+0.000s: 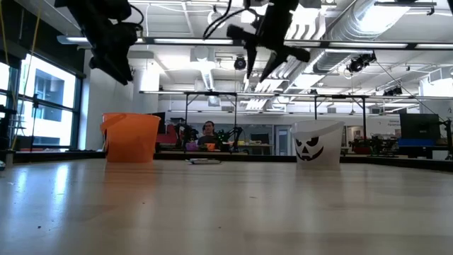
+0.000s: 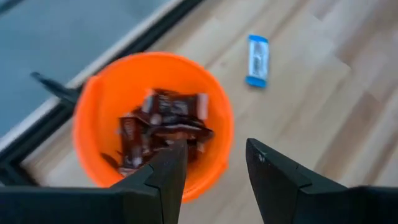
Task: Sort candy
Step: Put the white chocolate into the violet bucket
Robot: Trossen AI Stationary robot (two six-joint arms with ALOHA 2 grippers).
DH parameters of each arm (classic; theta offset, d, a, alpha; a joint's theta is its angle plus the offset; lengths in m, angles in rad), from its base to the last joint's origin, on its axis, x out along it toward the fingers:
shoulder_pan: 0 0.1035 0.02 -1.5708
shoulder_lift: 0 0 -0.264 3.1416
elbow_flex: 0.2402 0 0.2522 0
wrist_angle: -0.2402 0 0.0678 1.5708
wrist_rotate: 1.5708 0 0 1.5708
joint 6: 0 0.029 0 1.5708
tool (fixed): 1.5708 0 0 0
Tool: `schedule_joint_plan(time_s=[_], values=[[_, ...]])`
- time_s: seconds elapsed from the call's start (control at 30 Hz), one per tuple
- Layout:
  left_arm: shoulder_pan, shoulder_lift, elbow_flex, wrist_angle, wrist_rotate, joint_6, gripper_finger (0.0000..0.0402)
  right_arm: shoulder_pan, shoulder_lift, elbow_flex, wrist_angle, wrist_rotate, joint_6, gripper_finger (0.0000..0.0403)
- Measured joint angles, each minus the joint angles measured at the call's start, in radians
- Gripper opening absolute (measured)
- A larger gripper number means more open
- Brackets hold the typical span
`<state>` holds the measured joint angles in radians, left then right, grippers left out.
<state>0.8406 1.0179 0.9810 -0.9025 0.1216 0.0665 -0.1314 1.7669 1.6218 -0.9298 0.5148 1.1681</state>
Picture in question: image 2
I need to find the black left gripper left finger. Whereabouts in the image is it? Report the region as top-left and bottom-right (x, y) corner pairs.
(109, 139), (188, 224)

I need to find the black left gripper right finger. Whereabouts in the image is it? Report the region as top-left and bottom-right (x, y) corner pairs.
(245, 138), (348, 224)

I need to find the dark brown chocolate bar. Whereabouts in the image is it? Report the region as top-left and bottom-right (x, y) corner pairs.
(117, 114), (147, 177)
(141, 88), (210, 121)
(149, 119), (215, 141)

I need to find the orange plastic bucket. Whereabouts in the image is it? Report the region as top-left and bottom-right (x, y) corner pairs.
(72, 52), (234, 203)

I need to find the blue white chocolate bar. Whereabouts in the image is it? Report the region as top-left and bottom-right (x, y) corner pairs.
(245, 34), (270, 89)

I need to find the black hook clamp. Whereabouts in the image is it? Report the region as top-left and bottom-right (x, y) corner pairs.
(30, 71), (80, 105)

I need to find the black aluminium table frame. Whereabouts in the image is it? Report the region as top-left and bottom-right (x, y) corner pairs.
(0, 0), (205, 187)

